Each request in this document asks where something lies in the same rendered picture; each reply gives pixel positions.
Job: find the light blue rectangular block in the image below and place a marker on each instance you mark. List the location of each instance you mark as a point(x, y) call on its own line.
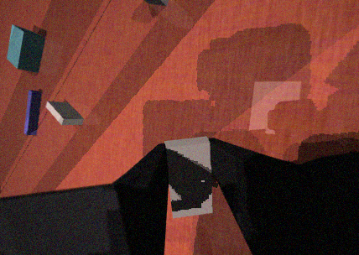
point(25, 49)

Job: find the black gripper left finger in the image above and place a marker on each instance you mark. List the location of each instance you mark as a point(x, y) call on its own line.
point(126, 217)

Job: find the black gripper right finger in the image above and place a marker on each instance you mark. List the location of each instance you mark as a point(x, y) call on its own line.
point(283, 208)

